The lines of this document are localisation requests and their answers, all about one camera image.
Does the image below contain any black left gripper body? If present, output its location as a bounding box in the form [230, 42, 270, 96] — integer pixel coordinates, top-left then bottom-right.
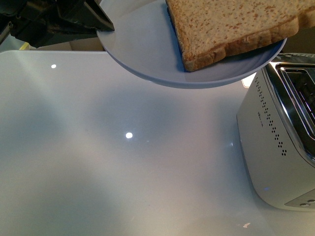
[0, 0, 99, 49]

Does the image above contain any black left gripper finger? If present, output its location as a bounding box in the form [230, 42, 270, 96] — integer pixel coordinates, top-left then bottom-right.
[85, 0, 115, 31]

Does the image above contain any light blue round plate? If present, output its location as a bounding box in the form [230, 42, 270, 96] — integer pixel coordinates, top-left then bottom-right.
[97, 0, 285, 89]

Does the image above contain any brown bread slice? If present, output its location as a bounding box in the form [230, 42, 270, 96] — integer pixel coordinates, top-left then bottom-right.
[166, 0, 315, 71]

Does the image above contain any white chrome two-slot toaster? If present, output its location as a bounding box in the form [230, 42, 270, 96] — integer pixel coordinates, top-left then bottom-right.
[237, 53, 315, 211]

